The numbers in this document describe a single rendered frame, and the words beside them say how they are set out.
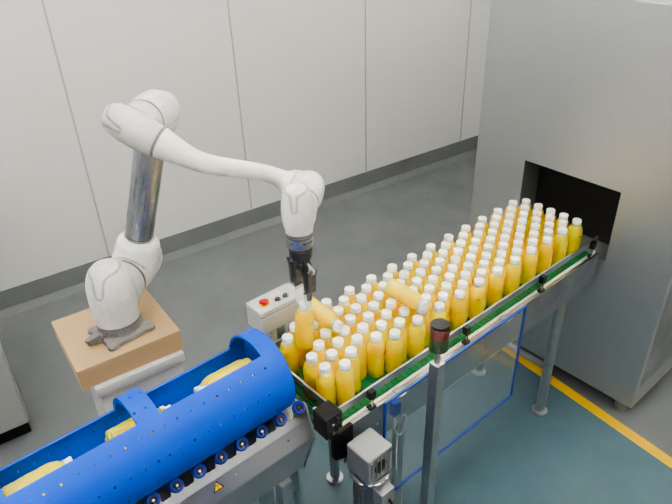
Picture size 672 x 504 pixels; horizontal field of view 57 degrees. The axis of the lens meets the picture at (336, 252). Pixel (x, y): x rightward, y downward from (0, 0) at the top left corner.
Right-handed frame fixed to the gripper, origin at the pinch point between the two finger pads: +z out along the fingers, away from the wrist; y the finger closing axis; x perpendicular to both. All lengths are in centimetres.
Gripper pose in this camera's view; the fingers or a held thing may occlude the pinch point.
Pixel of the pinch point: (303, 297)
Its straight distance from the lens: 212.3
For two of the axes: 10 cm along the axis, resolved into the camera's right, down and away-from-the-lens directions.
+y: 6.6, 3.8, -6.5
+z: 0.3, 8.5, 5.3
